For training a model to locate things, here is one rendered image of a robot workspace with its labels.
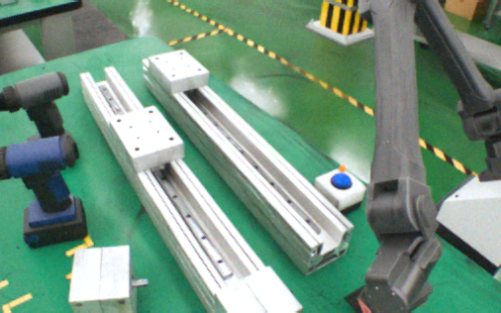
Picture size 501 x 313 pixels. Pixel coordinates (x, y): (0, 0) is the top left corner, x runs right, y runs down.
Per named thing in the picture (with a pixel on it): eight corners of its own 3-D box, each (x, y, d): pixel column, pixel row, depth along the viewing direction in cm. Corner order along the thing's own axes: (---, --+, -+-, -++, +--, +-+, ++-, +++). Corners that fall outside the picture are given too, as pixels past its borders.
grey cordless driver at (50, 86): (85, 157, 98) (68, 77, 84) (6, 187, 88) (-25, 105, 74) (74, 142, 103) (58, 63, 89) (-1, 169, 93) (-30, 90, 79)
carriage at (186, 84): (209, 93, 113) (209, 71, 109) (171, 103, 108) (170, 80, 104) (184, 69, 123) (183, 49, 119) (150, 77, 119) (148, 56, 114)
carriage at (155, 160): (184, 167, 89) (183, 142, 84) (136, 183, 84) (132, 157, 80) (155, 129, 99) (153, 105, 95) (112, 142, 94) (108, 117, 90)
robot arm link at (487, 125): (518, 139, 83) (495, 144, 87) (504, 94, 83) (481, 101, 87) (508, 151, 77) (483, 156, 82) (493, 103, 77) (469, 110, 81)
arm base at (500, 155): (541, 162, 81) (494, 168, 92) (532, 128, 81) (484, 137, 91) (526, 177, 77) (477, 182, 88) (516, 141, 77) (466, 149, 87)
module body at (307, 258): (345, 254, 80) (354, 225, 75) (304, 276, 76) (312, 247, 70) (173, 77, 131) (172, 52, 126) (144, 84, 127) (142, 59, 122)
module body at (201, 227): (263, 297, 72) (268, 268, 66) (214, 322, 67) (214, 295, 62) (116, 91, 123) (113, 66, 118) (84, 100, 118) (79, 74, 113)
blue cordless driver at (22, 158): (94, 238, 79) (70, 150, 66) (-5, 258, 73) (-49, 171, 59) (90, 211, 85) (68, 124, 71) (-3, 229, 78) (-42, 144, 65)
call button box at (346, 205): (360, 207, 90) (367, 186, 87) (327, 224, 86) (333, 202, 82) (337, 185, 96) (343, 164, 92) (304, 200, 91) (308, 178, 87)
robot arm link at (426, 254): (450, 238, 53) (414, 218, 56) (432, 269, 49) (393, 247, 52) (433, 268, 58) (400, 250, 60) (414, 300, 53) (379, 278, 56)
